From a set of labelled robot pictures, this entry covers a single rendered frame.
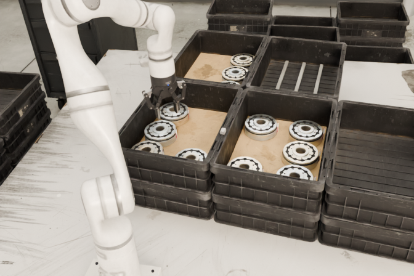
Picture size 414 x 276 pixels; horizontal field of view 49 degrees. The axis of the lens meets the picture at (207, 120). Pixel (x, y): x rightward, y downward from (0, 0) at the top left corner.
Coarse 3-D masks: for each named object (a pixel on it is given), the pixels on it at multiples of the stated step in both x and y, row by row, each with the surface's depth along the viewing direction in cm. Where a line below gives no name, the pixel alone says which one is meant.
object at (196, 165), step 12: (192, 84) 154; (204, 84) 153; (216, 84) 152; (132, 120) 139; (228, 120) 136; (120, 132) 134; (216, 144) 127; (132, 156) 127; (144, 156) 125; (156, 156) 124; (168, 156) 123; (192, 168) 122; (204, 168) 121
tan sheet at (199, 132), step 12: (192, 108) 159; (156, 120) 155; (192, 120) 154; (204, 120) 153; (216, 120) 153; (180, 132) 148; (192, 132) 148; (204, 132) 148; (216, 132) 148; (180, 144) 144; (192, 144) 143; (204, 144) 143
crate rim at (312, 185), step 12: (240, 96) 146; (288, 96) 145; (300, 96) 144; (312, 96) 144; (336, 108) 138; (228, 132) 131; (216, 156) 123; (324, 156) 120; (216, 168) 119; (228, 168) 118; (240, 168) 118; (324, 168) 119; (252, 180) 118; (264, 180) 116; (276, 180) 115; (288, 180) 114; (300, 180) 114; (324, 180) 113
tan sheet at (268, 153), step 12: (276, 120) 151; (240, 144) 142; (252, 144) 142; (264, 144) 142; (276, 144) 141; (240, 156) 137; (252, 156) 137; (264, 156) 137; (276, 156) 137; (264, 168) 133; (276, 168) 132
